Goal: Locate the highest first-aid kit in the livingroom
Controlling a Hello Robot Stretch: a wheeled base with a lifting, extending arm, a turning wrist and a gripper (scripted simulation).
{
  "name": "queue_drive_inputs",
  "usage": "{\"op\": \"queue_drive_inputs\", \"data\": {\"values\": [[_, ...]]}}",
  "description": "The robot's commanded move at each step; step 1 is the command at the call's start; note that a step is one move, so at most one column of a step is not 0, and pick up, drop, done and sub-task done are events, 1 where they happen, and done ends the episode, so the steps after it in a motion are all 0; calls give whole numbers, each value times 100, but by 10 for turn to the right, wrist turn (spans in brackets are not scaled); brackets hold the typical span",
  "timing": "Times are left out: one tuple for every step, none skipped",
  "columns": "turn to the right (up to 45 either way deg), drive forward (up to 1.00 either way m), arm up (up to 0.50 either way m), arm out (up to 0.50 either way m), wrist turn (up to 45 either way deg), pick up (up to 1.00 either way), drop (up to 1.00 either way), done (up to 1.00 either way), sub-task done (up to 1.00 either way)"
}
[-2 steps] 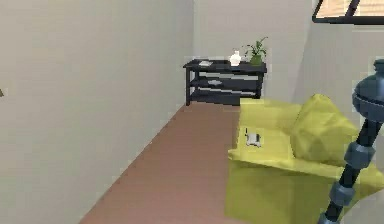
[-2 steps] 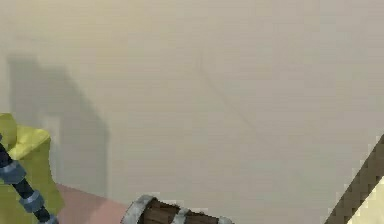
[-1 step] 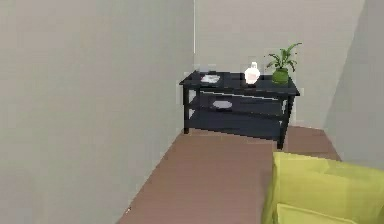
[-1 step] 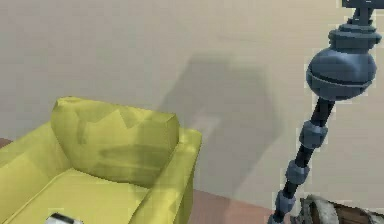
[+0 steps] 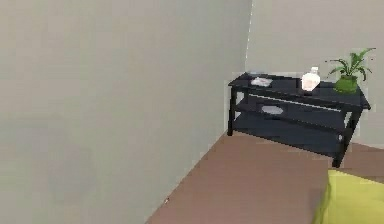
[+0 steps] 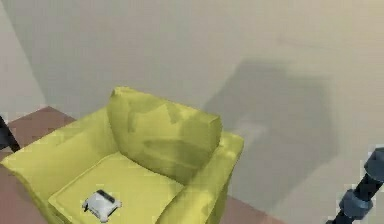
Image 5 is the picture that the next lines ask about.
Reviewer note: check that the green potted house plant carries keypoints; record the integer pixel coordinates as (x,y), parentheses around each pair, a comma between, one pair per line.
(347,83)

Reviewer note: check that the white pink bottle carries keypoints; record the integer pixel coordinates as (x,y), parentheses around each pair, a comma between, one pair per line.
(310,81)

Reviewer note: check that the black shelf table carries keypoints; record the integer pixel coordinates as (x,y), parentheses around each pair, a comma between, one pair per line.
(300,130)

